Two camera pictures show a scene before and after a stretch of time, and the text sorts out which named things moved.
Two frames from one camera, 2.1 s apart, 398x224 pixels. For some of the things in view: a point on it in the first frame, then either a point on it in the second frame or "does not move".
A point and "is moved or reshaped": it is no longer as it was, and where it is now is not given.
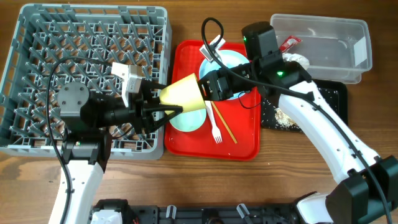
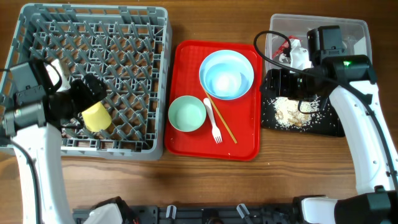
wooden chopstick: x=219 y=113 does not move
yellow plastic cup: x=185 y=93 is moved or reshaped
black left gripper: x=142 y=114 -> x=81 y=89
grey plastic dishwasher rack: x=56 y=44 does not move
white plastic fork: x=216 y=130 does not move
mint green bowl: x=189 y=121 does not move
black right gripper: x=226 y=93 -> x=280 y=88
